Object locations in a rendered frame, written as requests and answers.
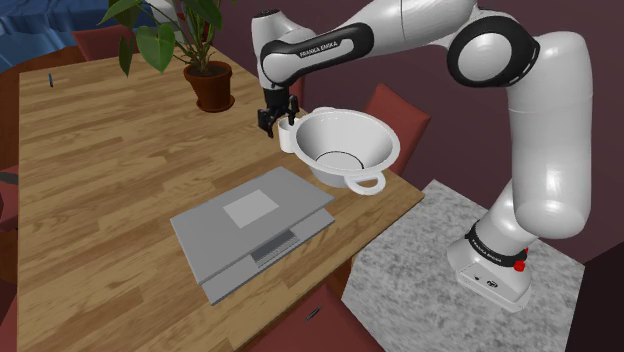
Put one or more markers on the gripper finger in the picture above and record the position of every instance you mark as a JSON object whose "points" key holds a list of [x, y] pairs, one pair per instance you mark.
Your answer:
{"points": [[266, 123], [293, 109]]}

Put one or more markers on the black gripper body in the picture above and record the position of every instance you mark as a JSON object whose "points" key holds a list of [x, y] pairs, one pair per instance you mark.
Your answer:
{"points": [[275, 103]]}

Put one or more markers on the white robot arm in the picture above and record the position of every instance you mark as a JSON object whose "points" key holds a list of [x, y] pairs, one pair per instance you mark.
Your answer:
{"points": [[546, 146]]}

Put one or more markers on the potted green plant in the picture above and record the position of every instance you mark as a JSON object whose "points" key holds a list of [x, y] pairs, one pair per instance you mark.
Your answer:
{"points": [[209, 83]]}

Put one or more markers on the grey laptop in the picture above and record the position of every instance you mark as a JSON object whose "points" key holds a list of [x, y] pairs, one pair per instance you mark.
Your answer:
{"points": [[244, 229]]}

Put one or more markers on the red chair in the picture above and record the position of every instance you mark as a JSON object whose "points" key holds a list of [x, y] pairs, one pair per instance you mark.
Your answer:
{"points": [[8, 209], [331, 336], [402, 122], [105, 44]]}

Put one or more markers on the wooden table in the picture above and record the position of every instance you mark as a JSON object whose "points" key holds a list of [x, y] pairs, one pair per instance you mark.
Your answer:
{"points": [[97, 195]]}

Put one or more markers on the dark pen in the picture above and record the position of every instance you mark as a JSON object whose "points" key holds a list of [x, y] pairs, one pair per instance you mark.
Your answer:
{"points": [[313, 314]]}

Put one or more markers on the grey marbled robot stand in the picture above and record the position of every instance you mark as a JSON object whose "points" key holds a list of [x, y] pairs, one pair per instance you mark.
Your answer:
{"points": [[414, 273]]}

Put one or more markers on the blue pen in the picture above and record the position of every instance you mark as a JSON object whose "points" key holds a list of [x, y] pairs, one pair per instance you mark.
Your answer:
{"points": [[50, 80]]}

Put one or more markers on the blue sofa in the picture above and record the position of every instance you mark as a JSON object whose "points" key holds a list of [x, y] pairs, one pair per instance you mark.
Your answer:
{"points": [[39, 24]]}

